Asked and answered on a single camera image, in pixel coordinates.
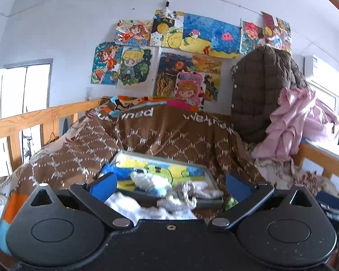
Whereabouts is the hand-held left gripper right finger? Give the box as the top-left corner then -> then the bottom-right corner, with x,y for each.
208,173 -> 314,230

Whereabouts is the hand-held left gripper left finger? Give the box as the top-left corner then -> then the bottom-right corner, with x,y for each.
30,172 -> 134,230

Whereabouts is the grey tray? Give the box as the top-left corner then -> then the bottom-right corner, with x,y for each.
102,151 -> 225,210

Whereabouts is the white towel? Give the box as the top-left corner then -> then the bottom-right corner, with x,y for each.
104,192 -> 198,221

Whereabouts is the light blue white sock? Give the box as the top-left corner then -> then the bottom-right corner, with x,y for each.
130,172 -> 173,196

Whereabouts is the beige knitted cloth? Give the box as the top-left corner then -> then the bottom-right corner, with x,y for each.
175,182 -> 224,208

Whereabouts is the blue yellow cloth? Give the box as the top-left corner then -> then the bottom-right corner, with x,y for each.
102,158 -> 212,192

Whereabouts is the brown printed blanket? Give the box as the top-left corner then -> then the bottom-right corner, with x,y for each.
0,96 -> 274,256

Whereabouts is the cream patterned quilt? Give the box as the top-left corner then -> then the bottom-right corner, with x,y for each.
257,158 -> 339,199

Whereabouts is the pink cloth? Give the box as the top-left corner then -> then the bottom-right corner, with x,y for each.
251,87 -> 339,161

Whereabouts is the dark blue bag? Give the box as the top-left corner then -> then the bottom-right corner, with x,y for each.
316,192 -> 339,240

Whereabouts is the brown quilted jacket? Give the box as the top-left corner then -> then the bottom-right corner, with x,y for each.
230,47 -> 310,144

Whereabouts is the pink girl poster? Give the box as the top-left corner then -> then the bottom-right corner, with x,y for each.
174,72 -> 206,110

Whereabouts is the window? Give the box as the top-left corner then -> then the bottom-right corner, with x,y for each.
3,59 -> 54,175

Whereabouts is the orange-haired girl blue poster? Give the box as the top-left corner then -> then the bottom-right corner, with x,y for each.
90,42 -> 123,86

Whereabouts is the blond boy green poster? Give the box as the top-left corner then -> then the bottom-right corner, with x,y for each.
117,45 -> 156,89

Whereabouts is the swirly orange blue poster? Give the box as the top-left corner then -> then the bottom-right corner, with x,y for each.
154,51 -> 223,102

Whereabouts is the white air conditioner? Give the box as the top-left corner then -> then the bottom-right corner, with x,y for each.
304,55 -> 339,96

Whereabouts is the short wooden rail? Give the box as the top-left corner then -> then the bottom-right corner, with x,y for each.
294,143 -> 339,180

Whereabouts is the wooden bed rail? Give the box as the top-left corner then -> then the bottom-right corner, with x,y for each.
0,99 -> 105,173

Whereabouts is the red-haired girl wall poster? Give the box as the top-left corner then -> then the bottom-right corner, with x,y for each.
240,20 -> 264,55

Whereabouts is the blue sea wall poster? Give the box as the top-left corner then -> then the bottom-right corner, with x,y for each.
181,13 -> 241,59

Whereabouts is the mermaid girl wall poster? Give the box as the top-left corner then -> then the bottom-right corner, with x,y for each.
114,19 -> 153,46

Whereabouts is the red blue girl wall poster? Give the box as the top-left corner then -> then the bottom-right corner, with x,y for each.
261,11 -> 292,54

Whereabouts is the black yellow wall poster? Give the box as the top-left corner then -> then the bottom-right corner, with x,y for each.
151,9 -> 185,48

